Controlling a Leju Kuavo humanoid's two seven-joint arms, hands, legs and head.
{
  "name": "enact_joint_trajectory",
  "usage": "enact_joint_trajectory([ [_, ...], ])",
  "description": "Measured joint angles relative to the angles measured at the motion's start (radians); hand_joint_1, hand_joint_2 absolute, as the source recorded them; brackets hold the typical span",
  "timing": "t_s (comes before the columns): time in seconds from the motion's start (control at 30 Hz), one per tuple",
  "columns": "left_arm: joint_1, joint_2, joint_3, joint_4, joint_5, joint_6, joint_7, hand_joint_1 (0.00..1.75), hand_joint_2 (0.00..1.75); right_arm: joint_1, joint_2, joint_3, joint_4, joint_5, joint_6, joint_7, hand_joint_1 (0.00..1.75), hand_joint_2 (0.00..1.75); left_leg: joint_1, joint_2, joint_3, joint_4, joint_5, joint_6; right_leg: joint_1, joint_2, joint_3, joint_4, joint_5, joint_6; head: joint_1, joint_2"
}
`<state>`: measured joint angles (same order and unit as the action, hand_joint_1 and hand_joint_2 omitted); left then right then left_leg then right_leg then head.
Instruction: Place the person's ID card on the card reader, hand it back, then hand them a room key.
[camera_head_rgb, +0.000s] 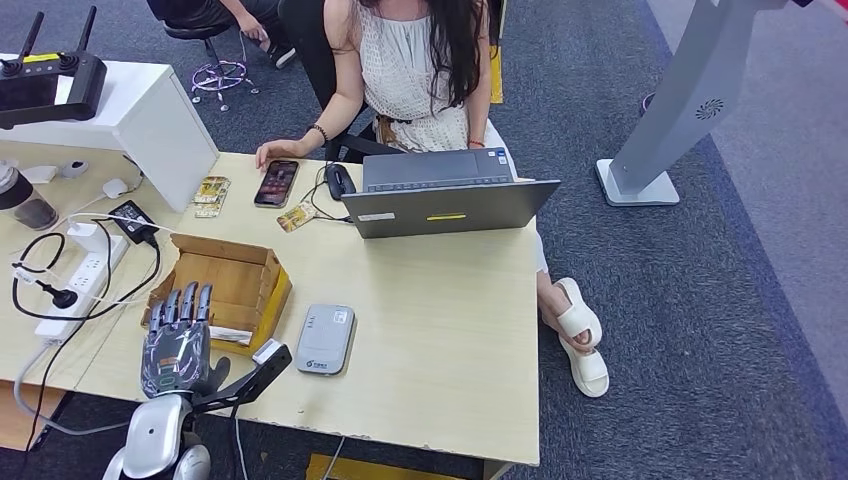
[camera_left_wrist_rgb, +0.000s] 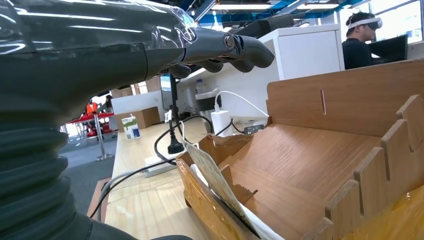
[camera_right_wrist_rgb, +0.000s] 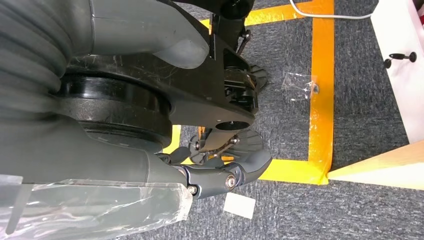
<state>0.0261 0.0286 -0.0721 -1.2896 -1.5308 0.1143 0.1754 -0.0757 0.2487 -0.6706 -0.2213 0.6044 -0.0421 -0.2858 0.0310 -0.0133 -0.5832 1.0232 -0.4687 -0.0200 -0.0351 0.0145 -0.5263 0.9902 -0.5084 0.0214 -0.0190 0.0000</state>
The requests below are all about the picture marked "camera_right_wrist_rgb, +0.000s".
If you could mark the white panel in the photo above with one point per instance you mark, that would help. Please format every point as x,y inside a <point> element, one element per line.
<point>404,92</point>

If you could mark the orange floor tape strip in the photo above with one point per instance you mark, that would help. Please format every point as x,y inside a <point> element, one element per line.
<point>174,136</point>
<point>323,82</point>
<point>291,170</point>
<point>281,11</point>

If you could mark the white paper card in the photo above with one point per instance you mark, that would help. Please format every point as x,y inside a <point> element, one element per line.
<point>239,205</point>

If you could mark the black hook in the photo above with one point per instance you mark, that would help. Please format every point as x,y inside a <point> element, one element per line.
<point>400,56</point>

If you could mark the clear tape piece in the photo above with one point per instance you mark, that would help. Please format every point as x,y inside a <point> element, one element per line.
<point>298,86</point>

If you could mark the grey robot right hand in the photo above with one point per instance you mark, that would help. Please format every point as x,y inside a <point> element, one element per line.
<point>82,198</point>

